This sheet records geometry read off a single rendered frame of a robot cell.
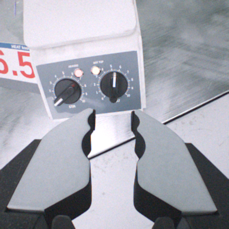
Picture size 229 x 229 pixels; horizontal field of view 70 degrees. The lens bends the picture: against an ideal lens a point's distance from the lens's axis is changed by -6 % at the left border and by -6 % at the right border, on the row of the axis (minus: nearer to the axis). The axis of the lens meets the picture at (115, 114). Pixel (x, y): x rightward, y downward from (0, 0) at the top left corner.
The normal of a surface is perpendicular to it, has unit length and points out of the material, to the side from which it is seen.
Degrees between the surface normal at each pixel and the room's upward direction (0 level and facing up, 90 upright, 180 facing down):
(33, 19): 0
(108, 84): 30
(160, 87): 0
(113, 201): 0
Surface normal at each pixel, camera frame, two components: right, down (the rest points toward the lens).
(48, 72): 0.01, 0.47
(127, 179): -0.06, -0.03
